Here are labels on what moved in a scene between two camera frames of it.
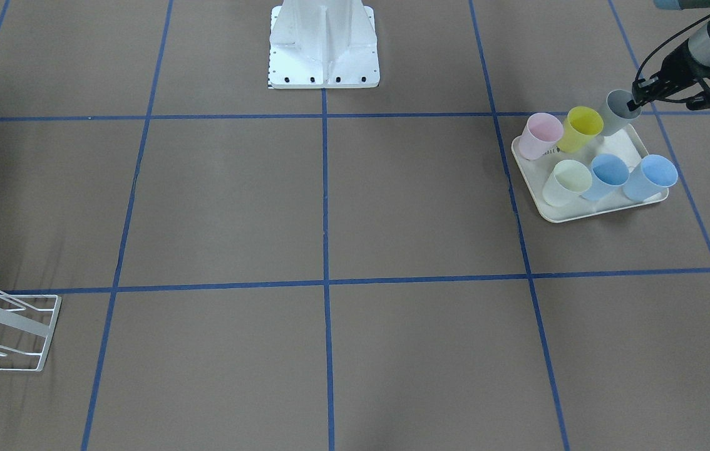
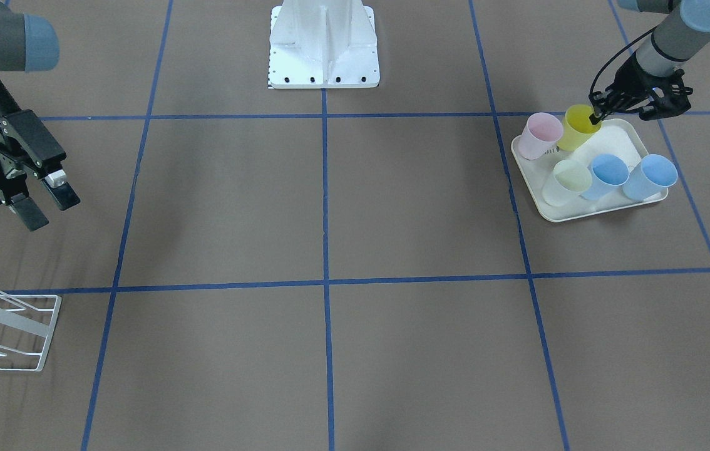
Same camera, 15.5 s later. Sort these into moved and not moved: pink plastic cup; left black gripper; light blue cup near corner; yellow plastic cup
Moved: left black gripper
Not moved: yellow plastic cup; light blue cup near corner; pink plastic cup
